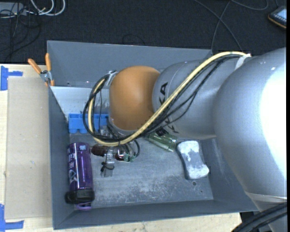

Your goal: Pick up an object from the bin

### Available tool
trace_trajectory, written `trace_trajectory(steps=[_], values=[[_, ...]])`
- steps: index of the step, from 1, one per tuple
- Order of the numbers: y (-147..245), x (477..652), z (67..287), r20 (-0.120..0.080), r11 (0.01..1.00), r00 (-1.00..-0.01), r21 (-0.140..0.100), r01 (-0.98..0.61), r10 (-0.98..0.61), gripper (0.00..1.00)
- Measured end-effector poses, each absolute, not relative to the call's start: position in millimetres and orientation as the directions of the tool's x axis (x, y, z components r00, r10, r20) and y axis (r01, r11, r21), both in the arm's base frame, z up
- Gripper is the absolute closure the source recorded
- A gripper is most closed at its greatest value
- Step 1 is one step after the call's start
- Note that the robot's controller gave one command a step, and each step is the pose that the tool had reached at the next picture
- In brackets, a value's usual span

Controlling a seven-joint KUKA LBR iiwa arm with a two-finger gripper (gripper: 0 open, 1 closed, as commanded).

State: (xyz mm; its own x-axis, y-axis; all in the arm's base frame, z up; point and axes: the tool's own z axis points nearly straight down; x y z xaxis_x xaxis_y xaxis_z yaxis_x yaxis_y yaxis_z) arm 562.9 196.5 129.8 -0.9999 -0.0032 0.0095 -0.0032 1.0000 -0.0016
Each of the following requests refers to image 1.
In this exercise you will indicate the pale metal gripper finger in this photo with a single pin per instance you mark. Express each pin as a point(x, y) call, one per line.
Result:
point(109, 169)

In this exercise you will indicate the dark red-brown oval thing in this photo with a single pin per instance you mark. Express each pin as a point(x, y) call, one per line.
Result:
point(98, 150)

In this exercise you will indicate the purple bottle with black cap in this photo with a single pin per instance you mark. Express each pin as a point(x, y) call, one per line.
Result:
point(81, 168)

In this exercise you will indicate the grey metal bin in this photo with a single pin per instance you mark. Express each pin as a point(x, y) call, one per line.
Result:
point(147, 180)

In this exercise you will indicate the clear green plastic thing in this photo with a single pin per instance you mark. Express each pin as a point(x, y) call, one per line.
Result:
point(163, 141)

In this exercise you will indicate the blue toy building brick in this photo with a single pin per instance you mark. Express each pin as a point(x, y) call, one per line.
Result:
point(76, 123)

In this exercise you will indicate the pale flat board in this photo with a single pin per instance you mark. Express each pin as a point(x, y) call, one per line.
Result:
point(26, 141)

